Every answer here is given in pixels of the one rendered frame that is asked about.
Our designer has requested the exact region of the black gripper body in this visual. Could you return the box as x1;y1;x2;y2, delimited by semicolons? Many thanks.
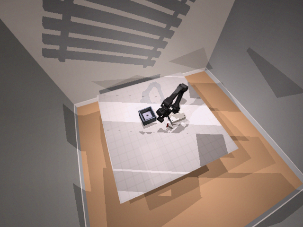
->
157;109;172;122

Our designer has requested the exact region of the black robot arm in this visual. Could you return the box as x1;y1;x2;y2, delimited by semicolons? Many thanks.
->
156;83;188;117

